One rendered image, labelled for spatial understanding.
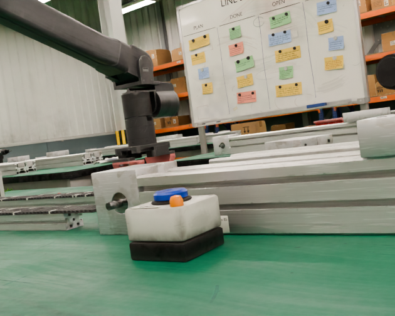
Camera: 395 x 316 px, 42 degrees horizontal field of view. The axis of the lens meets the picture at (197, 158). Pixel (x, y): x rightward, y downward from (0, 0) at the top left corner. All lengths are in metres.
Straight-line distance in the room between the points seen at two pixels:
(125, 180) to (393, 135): 0.38
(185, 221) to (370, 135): 0.21
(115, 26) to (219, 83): 5.12
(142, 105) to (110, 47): 0.13
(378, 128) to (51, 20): 0.57
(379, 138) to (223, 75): 3.58
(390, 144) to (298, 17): 3.26
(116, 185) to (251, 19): 3.30
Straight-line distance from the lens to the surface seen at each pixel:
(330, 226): 0.60
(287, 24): 3.83
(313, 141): 1.01
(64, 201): 1.20
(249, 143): 2.47
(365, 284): 0.44
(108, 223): 0.79
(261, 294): 0.43
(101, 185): 0.79
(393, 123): 0.56
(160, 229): 0.57
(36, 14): 0.90
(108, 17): 9.31
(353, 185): 0.58
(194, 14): 4.32
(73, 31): 0.94
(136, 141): 1.01
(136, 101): 1.01
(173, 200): 0.55
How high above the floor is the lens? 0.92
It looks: 3 degrees down
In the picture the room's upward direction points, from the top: 8 degrees counter-clockwise
